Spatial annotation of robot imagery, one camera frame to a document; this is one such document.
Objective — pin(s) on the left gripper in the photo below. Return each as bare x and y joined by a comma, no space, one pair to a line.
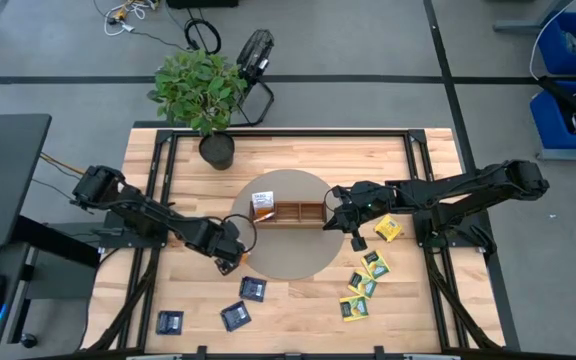
215,239

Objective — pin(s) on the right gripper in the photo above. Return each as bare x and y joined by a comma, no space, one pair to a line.
365,205

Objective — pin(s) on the dark blue tea packet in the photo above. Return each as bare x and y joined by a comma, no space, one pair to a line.
235,316
170,323
253,289

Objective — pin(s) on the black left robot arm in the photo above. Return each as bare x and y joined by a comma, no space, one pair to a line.
143,215

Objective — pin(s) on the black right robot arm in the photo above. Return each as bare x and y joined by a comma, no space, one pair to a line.
468,187

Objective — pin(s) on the yellow tea packet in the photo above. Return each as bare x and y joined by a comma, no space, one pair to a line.
353,308
362,284
375,265
389,229

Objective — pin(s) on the wooden organizer box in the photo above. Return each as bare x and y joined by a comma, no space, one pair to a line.
313,215

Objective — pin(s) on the round grey mat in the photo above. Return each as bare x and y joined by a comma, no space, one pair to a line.
288,255

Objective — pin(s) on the black table clamp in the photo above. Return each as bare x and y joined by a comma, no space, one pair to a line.
379,351
201,351

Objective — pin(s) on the green potted plant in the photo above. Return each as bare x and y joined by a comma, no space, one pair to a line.
198,90

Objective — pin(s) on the black floor fan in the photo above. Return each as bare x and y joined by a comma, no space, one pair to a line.
255,50

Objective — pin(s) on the black caster wheel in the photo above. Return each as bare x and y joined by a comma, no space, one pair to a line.
29,341

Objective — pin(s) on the blue storage bin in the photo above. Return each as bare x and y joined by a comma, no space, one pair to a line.
553,55
548,125

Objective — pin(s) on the black desk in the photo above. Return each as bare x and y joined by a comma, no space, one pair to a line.
3,180

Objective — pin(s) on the black bar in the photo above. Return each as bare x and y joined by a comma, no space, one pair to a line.
568,100

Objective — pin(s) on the black box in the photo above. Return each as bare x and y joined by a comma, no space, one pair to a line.
203,3

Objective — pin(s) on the grey stand leg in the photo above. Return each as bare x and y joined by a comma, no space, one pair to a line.
518,24

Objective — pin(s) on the black aluminium table frame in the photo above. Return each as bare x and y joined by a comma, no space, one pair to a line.
308,133

